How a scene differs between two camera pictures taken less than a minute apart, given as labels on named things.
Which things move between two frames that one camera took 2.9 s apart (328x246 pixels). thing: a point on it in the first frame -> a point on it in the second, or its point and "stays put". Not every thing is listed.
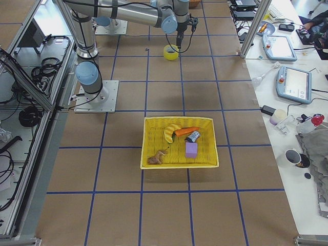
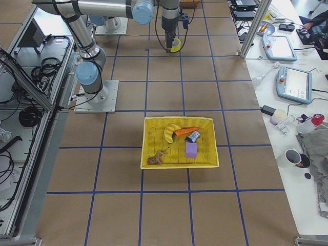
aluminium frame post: (264, 8) stays put
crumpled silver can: (192, 137) stays put
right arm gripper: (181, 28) -> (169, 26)
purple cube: (191, 149) stays put
